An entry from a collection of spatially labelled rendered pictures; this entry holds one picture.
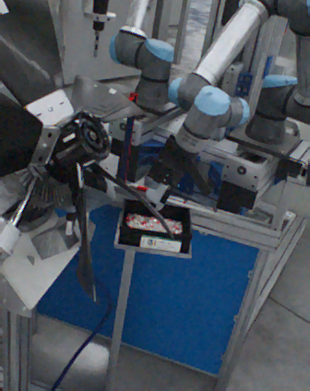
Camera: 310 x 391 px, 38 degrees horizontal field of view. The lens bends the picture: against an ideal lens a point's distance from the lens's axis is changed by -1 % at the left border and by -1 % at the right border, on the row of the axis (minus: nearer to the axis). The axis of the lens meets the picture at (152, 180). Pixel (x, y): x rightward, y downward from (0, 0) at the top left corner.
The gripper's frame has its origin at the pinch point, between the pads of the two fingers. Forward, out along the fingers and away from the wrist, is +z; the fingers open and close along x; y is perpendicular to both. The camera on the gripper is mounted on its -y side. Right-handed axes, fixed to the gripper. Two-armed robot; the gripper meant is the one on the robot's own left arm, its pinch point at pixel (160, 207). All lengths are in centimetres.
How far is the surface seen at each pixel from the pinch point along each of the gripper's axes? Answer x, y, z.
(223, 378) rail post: -28, -57, 71
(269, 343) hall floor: -70, -80, 78
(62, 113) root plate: 15.1, 29.7, -17.8
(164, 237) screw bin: -5.5, -5.6, 11.3
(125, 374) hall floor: -25, -24, 96
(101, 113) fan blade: 0.6, 24.8, -15.8
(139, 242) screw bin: -3.8, -0.2, 16.3
